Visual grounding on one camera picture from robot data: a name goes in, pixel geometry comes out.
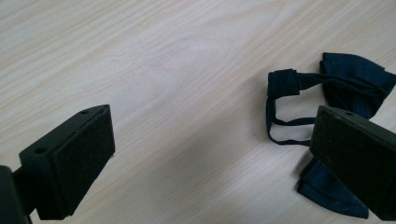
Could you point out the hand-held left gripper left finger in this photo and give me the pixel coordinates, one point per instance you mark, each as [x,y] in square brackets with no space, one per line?
[71,168]

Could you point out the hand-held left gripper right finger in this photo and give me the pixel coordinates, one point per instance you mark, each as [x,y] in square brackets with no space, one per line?
[358,158]

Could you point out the dark blue bow tie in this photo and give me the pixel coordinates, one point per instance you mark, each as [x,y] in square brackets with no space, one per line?
[348,81]

